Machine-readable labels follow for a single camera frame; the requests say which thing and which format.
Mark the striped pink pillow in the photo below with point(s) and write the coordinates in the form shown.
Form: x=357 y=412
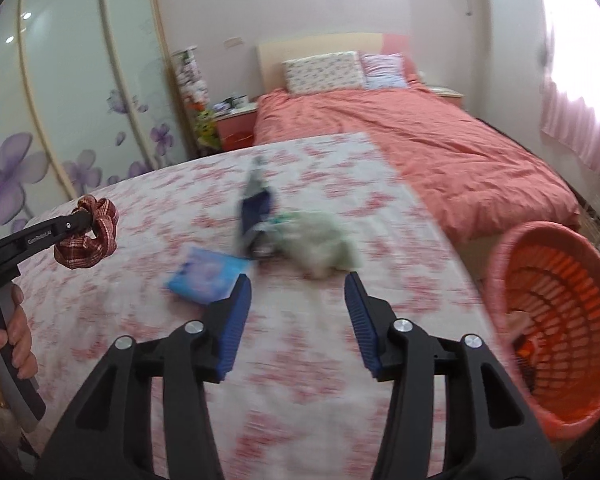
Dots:
x=383 y=71

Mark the dark blue snack wrapper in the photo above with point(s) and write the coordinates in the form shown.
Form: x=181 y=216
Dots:
x=255 y=210

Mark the pink window curtain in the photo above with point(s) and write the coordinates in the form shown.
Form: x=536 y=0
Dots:
x=571 y=98

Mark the bed with coral duvet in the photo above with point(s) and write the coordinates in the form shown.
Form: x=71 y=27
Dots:
x=475 y=181

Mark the floral pink white tablecloth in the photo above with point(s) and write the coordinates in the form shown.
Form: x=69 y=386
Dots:
x=299 y=403

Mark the red plaid scrunchie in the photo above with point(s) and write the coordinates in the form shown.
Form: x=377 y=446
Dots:
x=91 y=243

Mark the green grey cloth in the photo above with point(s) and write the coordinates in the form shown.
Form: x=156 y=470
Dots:
x=315 y=242

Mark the person's left hand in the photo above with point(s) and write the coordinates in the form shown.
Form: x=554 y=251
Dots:
x=18 y=334

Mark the red plastic laundry basket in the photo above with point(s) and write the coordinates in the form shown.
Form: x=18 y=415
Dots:
x=542 y=292

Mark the wardrobe with flower doors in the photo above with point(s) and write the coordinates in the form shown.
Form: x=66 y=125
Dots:
x=86 y=100

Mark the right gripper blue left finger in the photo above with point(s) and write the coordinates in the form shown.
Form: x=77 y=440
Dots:
x=105 y=433

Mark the hanging plush toy organizer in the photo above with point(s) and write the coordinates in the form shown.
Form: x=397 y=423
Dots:
x=195 y=95

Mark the pink nightstand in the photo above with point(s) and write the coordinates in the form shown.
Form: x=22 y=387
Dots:
x=449 y=95
x=236 y=128

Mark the beige pink headboard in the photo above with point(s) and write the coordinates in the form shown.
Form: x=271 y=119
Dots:
x=272 y=54

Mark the right pink nightstand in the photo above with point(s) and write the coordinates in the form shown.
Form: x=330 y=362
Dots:
x=449 y=95

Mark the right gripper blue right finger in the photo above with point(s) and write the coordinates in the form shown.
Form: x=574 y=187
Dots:
x=490 y=432

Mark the floral white pillow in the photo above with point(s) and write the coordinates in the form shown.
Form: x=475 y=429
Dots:
x=323 y=73

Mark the blue tissue packet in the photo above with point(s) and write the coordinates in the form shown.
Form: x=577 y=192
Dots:
x=205 y=276

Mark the white wall socket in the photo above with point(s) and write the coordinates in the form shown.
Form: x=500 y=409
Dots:
x=233 y=42

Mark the left pink nightstand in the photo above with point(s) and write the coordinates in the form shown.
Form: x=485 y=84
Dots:
x=236 y=128

